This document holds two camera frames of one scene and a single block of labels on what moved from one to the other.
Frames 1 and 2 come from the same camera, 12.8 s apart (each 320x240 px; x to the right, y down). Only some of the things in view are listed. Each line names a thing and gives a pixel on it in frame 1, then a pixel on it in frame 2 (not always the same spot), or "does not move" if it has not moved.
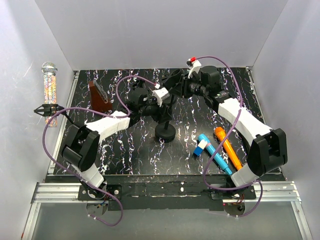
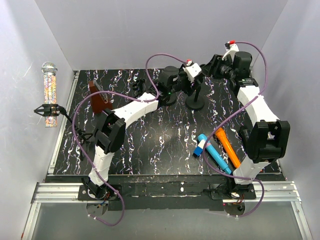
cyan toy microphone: (218, 157) does not move
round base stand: (166, 133) → (195, 103)
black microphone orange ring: (246, 145) does not move
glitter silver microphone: (49, 70) does not move
